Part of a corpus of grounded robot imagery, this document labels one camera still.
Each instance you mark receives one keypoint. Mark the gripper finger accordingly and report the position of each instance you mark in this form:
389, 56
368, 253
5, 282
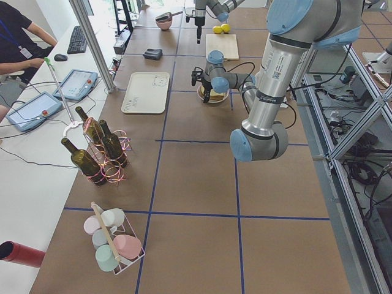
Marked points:
199, 34
206, 96

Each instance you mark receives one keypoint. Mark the dark wine bottle left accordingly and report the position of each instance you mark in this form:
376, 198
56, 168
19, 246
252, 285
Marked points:
85, 162

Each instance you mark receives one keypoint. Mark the grey blue cup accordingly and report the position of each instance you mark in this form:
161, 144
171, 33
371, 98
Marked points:
99, 239

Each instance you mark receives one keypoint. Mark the white dish rack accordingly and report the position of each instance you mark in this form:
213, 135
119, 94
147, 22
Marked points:
111, 233

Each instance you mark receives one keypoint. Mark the red cylinder bottle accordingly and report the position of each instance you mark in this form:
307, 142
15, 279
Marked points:
21, 254

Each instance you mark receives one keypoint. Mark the black computer mouse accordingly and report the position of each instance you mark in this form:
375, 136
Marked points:
60, 57

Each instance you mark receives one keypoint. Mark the pink bowl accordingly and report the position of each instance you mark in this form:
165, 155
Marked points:
164, 25

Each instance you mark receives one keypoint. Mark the aluminium frame post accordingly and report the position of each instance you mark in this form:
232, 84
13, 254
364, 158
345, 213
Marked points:
83, 19

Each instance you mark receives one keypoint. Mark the grey folded cloth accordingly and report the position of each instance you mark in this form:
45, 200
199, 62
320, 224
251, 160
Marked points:
153, 54

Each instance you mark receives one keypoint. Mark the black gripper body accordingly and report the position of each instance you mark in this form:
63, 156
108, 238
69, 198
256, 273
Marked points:
206, 84
199, 20

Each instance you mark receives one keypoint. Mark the dark wine bottle right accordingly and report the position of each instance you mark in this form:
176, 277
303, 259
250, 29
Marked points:
112, 145

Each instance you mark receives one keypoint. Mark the seated person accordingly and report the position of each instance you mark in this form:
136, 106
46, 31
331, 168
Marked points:
24, 45

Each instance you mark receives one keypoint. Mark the wooden cutting board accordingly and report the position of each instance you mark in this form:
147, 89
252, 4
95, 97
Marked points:
225, 43

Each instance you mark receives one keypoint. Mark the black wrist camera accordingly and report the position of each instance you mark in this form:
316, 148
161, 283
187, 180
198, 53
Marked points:
189, 13
196, 76

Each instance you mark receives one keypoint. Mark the bread slice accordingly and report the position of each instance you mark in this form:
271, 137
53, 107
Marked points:
218, 97

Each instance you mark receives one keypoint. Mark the light pink cup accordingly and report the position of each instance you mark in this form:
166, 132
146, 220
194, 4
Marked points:
91, 225

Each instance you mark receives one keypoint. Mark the near blue teach pendant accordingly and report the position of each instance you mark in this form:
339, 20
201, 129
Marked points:
33, 113

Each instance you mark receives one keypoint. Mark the metal scoop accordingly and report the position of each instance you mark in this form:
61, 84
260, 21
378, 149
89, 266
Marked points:
166, 16

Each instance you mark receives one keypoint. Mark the yellow lemon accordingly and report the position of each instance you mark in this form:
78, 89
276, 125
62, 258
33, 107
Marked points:
217, 30
225, 28

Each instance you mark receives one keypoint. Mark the mint green cup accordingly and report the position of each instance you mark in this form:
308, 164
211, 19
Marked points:
105, 258

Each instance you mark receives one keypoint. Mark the yellow lemon near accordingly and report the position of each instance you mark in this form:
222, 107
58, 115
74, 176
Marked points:
217, 30

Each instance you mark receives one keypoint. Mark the blue teach pendant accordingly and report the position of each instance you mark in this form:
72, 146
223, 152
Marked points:
33, 113
77, 84

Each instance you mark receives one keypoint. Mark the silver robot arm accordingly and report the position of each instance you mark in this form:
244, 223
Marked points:
294, 27
221, 11

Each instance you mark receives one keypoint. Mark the dark wine bottle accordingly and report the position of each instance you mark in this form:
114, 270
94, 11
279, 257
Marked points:
85, 162
91, 130
112, 145

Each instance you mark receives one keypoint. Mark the copper wire bottle rack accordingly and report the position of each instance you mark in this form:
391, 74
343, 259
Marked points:
111, 169

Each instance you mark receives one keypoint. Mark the cream bear tray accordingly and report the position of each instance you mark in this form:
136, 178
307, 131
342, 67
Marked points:
146, 93

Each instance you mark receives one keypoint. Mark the yellow lemon far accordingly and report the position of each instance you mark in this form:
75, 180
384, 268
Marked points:
225, 28

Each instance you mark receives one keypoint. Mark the white cup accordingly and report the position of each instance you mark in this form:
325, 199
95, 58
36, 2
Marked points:
113, 217

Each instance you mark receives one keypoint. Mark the far blue teach pendant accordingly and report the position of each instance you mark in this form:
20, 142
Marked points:
77, 84

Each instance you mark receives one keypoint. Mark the white round plate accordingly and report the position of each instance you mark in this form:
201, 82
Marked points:
200, 94

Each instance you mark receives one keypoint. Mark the black keyboard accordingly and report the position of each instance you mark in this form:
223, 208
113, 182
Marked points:
77, 43

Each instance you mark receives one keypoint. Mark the salmon pink cup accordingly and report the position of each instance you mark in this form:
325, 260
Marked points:
127, 246

